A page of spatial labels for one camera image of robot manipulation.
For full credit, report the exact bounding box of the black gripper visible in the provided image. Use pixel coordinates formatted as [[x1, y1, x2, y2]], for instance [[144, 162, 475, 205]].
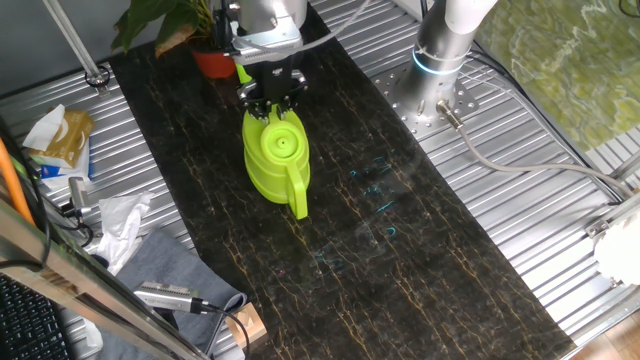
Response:
[[236, 55, 309, 125]]

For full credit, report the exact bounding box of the green plastic watering can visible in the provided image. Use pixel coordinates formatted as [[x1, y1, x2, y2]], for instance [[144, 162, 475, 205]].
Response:
[[234, 62, 312, 221]]

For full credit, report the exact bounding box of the red plant pot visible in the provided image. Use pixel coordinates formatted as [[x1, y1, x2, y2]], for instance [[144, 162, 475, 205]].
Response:
[[192, 47, 237, 80]]

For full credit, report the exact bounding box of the anthurium plant with broad leaves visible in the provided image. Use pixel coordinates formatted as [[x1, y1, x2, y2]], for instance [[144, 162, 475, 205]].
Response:
[[110, 0, 226, 60]]

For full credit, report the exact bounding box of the dark marbled table mat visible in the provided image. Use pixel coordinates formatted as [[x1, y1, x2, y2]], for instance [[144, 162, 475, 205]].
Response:
[[108, 9, 576, 360]]

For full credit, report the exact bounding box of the grey towel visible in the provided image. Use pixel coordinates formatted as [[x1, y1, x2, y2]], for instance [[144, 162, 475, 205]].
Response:
[[97, 228, 249, 360]]

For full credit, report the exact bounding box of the crumpled white tissue paper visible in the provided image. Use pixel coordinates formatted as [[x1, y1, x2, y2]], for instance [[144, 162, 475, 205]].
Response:
[[89, 191, 156, 276]]

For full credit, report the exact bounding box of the yellow tissue box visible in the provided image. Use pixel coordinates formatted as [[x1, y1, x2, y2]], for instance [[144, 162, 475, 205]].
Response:
[[23, 103, 96, 169]]

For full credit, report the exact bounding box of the silver support pole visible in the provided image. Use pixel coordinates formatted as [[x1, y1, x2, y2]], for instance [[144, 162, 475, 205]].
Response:
[[42, 0, 111, 96]]

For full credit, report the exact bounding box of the wooden block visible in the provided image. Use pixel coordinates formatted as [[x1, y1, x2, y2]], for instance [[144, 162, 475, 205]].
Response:
[[224, 301, 269, 350]]

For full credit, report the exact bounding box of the blue and white box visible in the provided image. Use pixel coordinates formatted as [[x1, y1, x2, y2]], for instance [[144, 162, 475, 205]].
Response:
[[29, 139, 94, 191]]

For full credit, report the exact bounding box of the orange tube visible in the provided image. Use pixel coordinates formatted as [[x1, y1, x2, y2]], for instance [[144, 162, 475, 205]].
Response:
[[0, 137, 36, 226]]

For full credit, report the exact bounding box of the green marbled sheet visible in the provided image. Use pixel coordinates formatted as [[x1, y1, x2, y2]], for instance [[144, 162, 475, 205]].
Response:
[[472, 0, 640, 154]]

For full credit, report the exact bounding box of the black keyboard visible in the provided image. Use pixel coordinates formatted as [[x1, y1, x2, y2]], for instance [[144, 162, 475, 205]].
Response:
[[0, 272, 71, 360]]

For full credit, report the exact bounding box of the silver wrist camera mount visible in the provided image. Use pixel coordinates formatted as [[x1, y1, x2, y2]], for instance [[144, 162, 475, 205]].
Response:
[[229, 17, 306, 66]]

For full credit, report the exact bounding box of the small silver camera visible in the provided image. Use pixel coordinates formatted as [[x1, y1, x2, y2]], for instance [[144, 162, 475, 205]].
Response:
[[67, 176, 94, 219]]

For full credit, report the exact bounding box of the silver finned camera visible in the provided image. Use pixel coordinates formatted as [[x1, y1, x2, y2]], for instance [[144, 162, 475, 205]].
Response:
[[132, 280, 211, 315]]

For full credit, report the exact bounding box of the black camera cable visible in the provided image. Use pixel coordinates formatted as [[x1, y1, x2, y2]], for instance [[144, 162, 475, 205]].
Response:
[[199, 299, 251, 360]]

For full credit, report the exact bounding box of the grey robot cable with connector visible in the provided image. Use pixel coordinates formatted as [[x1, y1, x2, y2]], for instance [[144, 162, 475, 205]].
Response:
[[435, 99, 636, 199]]

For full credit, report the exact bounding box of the aluminium frame bar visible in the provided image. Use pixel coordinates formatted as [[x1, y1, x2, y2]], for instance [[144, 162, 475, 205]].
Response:
[[0, 199, 211, 360]]

